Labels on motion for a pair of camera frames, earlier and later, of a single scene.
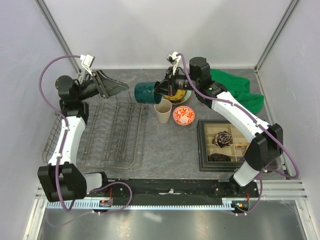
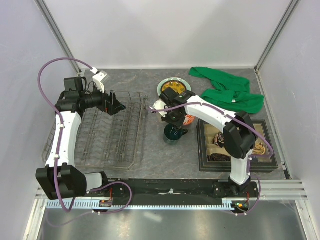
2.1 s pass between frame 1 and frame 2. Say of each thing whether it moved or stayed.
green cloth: stayed
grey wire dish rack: stayed
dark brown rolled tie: stayed
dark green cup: moved
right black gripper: moved
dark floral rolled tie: stayed
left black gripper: moved
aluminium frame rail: stayed
